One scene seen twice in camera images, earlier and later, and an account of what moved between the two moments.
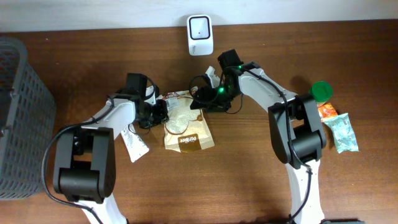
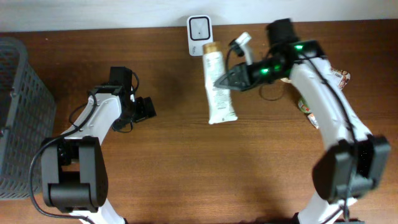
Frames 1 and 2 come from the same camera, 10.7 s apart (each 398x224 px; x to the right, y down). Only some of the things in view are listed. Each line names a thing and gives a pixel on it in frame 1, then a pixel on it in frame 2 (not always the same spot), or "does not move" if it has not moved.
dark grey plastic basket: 27,122 does not move
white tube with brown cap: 136,147 → 219,108
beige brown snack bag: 185,127 → 342,76
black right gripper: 217,106 → 242,76
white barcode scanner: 200,37 does not move
